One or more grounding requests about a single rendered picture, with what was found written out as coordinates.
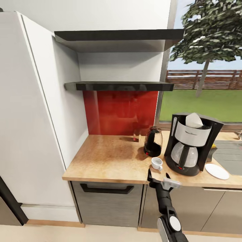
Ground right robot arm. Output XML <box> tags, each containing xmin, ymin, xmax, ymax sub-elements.
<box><xmin>147</xmin><ymin>168</ymin><xmax>189</xmax><ymax>242</ymax></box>

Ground coffee cup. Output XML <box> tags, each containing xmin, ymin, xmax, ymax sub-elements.
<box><xmin>151</xmin><ymin>157</ymin><xmax>163</xmax><ymax>171</ymax></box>

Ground electric kettle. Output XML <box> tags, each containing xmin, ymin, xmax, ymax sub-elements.
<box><xmin>144</xmin><ymin>126</ymin><xmax>163</xmax><ymax>157</ymax></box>

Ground paper coffee filter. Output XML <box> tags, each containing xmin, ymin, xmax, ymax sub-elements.
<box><xmin>186</xmin><ymin>113</ymin><xmax>203</xmax><ymax>129</ymax></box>

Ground saucer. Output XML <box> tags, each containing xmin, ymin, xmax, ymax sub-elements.
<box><xmin>205</xmin><ymin>164</ymin><xmax>229</xmax><ymax>179</ymax></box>

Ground bottle of coffee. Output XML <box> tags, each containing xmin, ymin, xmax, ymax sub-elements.
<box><xmin>206</xmin><ymin>144</ymin><xmax>217</xmax><ymax>163</ymax></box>

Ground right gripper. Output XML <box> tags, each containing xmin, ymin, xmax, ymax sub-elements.
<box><xmin>147</xmin><ymin>168</ymin><xmax>173</xmax><ymax>200</ymax></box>

